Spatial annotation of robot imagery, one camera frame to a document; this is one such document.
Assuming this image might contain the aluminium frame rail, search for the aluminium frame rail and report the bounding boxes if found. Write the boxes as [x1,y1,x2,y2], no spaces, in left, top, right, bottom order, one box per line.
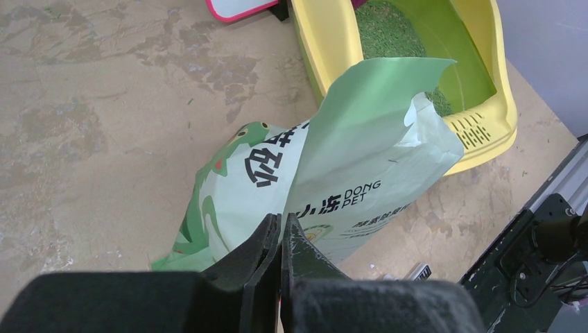
[524,135,587,214]

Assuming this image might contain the yellow sifting litter tray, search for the yellow sifting litter tray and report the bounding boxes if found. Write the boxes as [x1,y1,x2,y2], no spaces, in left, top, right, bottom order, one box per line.
[292,0,518,173]

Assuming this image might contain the green cat litter bag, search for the green cat litter bag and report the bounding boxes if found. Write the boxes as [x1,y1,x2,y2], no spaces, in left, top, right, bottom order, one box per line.
[152,58,465,271]

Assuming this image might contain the purple plastic litter scoop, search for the purple plastic litter scoop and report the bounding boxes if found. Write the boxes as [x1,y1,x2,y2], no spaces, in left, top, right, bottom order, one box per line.
[351,0,369,10]

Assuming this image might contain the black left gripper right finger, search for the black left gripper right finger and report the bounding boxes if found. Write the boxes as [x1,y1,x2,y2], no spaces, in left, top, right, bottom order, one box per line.
[280,213,485,332]

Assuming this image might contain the pink framed whiteboard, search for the pink framed whiteboard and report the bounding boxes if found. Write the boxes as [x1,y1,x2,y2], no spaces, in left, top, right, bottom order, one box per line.
[205,0,289,23]

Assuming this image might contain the green cat litter granules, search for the green cat litter granules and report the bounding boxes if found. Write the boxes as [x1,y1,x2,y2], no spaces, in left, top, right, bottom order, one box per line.
[354,0,456,118]

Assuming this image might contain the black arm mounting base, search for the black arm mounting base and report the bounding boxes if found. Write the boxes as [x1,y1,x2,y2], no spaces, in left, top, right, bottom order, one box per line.
[459,209,587,332]

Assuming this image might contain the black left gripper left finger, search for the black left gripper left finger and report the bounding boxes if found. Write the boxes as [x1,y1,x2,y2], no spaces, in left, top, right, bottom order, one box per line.
[1,214,280,332]

